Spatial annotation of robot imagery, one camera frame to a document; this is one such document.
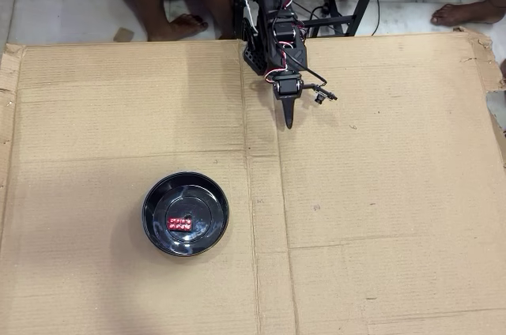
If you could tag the bare foot with anklet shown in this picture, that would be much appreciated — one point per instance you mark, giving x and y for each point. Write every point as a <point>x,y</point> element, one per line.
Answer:
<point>454,13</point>

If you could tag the corrugated cardboard sheet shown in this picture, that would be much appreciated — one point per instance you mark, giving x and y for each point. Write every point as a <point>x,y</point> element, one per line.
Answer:
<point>356,193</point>

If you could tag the small cardboard scrap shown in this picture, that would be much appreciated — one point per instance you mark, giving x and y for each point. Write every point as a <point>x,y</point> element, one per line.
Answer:
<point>123,35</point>

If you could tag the black round bowl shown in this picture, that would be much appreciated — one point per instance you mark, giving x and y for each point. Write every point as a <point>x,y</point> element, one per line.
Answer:
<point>186,189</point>

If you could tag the red lego block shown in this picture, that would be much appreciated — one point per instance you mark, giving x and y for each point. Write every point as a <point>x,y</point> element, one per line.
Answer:
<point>180,224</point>

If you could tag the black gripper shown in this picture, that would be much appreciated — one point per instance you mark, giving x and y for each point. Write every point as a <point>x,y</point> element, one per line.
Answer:
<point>287,90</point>

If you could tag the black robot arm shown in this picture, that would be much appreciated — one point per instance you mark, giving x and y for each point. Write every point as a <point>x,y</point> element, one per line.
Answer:
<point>276,7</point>

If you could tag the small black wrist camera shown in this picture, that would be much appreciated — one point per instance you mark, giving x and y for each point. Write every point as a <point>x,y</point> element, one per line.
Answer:
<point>322,95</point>

